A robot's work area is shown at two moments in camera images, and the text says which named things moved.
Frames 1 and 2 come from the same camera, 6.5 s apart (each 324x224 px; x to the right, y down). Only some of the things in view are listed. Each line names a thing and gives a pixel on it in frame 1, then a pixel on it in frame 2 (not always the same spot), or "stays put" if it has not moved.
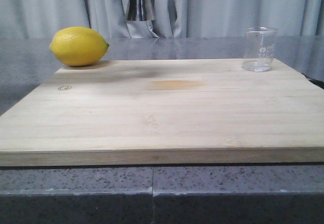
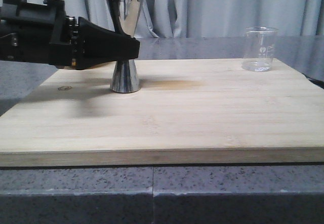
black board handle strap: (320, 83) stays put
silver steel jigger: (141, 3) → (124, 8)
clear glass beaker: (258, 48) stays put
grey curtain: (183, 9) stays put
